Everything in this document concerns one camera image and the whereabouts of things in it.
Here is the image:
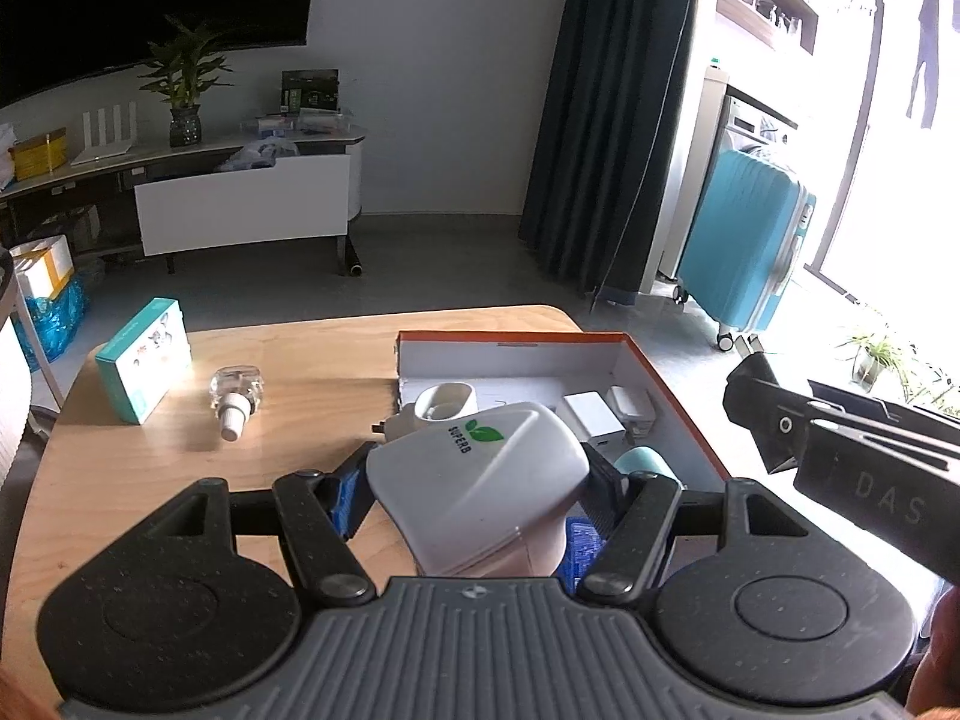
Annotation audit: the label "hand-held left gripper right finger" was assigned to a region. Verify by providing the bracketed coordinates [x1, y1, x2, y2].
[577, 441, 800, 607]

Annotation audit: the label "teal cartoon printed box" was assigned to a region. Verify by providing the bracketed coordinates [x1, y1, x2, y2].
[94, 298, 192, 425]

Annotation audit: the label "dark printed box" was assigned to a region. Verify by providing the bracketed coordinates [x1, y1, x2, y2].
[281, 69, 340, 112]

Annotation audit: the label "blue and white plastic bag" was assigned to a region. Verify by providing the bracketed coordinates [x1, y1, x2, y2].
[221, 136, 301, 170]

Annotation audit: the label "orange-edged cardboard box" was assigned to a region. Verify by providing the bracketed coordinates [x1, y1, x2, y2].
[395, 330, 732, 541]

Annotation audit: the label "small potted grass plant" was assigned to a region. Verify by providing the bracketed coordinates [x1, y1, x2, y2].
[840, 311, 923, 395]

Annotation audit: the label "white rounded cube charger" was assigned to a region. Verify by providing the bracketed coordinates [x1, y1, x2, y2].
[607, 385, 657, 440]

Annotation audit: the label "white device with leaf logo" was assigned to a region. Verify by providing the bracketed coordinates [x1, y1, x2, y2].
[365, 400, 591, 578]

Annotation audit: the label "blue suitcase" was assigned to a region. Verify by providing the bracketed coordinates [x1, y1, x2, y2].
[675, 148, 817, 352]

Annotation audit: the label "white plug adapter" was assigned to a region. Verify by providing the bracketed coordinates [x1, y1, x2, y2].
[373, 382, 479, 437]

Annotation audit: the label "dark curtain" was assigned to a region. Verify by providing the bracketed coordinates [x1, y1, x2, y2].
[519, 0, 702, 308]

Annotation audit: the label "hanging dark clothes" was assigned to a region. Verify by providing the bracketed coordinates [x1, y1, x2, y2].
[874, 0, 947, 128]

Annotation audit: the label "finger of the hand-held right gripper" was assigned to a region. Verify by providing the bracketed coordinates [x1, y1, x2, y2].
[722, 351, 818, 475]
[808, 379, 960, 460]

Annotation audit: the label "white television cabinet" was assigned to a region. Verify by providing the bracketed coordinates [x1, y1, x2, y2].
[0, 124, 368, 275]

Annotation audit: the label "small white rectangular charger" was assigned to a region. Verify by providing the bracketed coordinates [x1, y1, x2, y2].
[562, 390, 628, 445]

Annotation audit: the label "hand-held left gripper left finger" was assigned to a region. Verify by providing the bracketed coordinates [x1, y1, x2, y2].
[150, 441, 378, 610]

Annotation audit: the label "green plant in dark vase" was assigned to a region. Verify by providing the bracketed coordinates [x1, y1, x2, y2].
[139, 15, 233, 149]

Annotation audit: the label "clear small bottle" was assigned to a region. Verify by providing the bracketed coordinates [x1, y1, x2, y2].
[208, 365, 267, 442]

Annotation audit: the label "white and yellow box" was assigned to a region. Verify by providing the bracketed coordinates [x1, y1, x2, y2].
[9, 235, 76, 302]

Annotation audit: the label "blue packet box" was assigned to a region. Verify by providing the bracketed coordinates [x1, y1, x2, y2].
[555, 514, 608, 593]

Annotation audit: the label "person's right forearm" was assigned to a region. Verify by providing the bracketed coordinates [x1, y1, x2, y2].
[904, 585, 960, 720]

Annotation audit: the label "white washing machine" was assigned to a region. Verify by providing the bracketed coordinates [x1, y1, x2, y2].
[660, 71, 800, 286]

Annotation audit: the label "white router with antennas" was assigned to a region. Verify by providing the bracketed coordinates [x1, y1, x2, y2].
[71, 101, 143, 166]

